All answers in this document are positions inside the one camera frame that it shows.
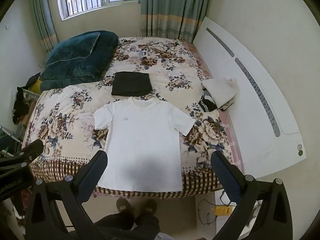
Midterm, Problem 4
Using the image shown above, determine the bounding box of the person's left slipper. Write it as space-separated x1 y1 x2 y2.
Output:
116 198 134 216

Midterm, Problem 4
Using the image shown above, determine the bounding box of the wide green striped curtain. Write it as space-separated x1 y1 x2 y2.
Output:
140 0 213 44

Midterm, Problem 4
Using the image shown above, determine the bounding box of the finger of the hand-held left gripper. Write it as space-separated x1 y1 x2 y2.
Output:
0 139 45 178

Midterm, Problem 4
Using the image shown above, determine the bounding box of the white t-shirt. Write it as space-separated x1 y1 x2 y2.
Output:
93 97 196 192

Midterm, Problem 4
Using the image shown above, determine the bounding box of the person's right leg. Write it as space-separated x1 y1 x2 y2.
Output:
134 214 160 240

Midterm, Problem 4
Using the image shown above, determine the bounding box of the white fluffy garment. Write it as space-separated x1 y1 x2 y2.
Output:
202 77 239 109

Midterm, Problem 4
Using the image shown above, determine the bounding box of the floral bed sheet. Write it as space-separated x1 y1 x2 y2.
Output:
21 36 244 199

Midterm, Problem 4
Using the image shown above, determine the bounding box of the black striped garment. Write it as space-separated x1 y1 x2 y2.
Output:
199 90 221 112

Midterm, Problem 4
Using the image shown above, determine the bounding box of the yellow bag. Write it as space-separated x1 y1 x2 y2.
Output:
31 79 42 94

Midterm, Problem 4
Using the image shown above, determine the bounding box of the black cable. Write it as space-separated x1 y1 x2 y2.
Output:
197 190 225 225

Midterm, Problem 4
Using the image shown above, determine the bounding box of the person's slipper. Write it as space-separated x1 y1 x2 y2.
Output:
116 198 134 216
140 199 158 220

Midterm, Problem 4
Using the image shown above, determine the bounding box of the narrow green striped curtain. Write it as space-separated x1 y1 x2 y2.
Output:
31 0 59 54

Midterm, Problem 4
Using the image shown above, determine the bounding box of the teal velvet quilt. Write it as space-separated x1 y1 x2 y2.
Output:
40 31 119 90

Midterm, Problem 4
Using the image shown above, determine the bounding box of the black folded garment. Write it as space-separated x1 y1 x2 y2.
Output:
111 71 153 97

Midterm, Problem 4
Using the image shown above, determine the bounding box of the white bed headboard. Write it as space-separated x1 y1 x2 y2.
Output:
192 16 306 178

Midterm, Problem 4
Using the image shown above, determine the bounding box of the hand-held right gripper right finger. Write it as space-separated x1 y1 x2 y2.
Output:
210 151 293 240

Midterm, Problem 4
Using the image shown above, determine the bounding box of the black bag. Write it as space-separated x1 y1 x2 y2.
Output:
26 72 42 85

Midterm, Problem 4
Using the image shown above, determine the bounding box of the yellow box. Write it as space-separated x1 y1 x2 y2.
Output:
211 205 237 217

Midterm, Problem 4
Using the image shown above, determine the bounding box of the person's right slipper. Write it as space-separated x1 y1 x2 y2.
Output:
140 199 158 220

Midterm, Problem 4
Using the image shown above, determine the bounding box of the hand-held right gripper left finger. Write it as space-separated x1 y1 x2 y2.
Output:
25 150 108 240

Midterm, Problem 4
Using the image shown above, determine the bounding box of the pink striped mattress pad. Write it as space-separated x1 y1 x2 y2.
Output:
181 41 245 174

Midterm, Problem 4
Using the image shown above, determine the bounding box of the teal velvet pillow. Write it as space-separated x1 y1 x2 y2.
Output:
45 32 101 68

